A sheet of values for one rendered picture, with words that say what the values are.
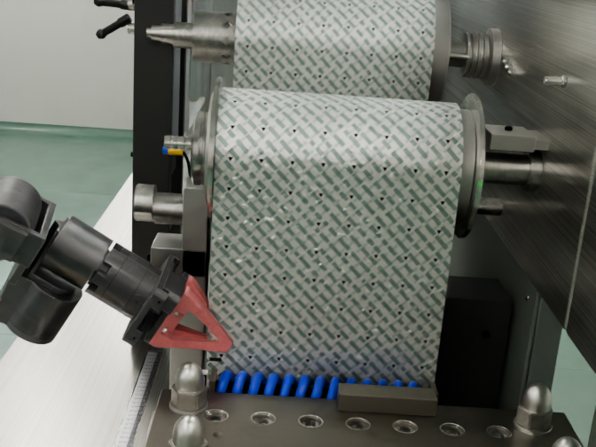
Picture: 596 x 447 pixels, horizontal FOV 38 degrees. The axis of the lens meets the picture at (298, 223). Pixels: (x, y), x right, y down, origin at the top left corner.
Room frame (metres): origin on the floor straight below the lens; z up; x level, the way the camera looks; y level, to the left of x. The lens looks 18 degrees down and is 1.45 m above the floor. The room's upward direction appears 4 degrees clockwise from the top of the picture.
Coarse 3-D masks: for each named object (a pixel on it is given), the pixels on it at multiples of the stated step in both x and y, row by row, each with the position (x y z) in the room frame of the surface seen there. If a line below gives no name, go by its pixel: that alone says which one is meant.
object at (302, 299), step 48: (240, 240) 0.80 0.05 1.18; (288, 240) 0.81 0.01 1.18; (336, 240) 0.81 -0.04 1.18; (384, 240) 0.81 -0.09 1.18; (432, 240) 0.81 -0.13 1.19; (240, 288) 0.80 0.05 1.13; (288, 288) 0.81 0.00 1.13; (336, 288) 0.81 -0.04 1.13; (384, 288) 0.81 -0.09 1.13; (432, 288) 0.81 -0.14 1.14; (240, 336) 0.80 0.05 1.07; (288, 336) 0.81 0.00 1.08; (336, 336) 0.81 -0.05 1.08; (384, 336) 0.81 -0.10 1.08; (432, 336) 0.81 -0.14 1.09
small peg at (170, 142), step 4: (168, 136) 0.84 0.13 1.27; (172, 136) 0.85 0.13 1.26; (176, 136) 0.84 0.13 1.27; (164, 140) 0.84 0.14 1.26; (168, 140) 0.84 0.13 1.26; (172, 140) 0.84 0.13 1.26; (176, 140) 0.84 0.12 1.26; (180, 140) 0.84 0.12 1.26; (184, 140) 0.84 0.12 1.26; (188, 140) 0.84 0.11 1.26; (164, 144) 0.84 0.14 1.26; (168, 144) 0.84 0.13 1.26; (172, 144) 0.84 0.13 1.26; (176, 144) 0.84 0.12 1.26; (180, 144) 0.84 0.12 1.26; (184, 144) 0.84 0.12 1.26; (188, 144) 0.84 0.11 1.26; (168, 148) 0.84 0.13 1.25; (172, 148) 0.84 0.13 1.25; (176, 148) 0.84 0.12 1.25; (180, 148) 0.84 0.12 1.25; (184, 148) 0.84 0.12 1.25; (188, 148) 0.84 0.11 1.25
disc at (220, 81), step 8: (216, 80) 0.85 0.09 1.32; (216, 88) 0.83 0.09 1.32; (216, 96) 0.82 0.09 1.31; (216, 104) 0.82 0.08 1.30; (216, 112) 0.81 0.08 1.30; (216, 120) 0.82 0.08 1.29; (208, 144) 0.80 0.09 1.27; (208, 152) 0.79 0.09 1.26; (208, 160) 0.79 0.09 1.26; (208, 168) 0.79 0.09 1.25; (208, 176) 0.79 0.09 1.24; (208, 184) 0.79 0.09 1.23; (208, 192) 0.80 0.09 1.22; (208, 200) 0.80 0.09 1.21; (208, 208) 0.81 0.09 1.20; (208, 216) 0.82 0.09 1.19
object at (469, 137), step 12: (468, 120) 0.85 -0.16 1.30; (468, 132) 0.83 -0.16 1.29; (468, 144) 0.83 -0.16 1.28; (468, 156) 0.82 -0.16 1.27; (204, 168) 0.81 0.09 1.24; (468, 168) 0.82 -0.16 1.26; (204, 180) 0.81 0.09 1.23; (468, 180) 0.81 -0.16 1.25; (468, 192) 0.82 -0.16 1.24; (468, 204) 0.82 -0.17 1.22; (456, 216) 0.83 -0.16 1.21
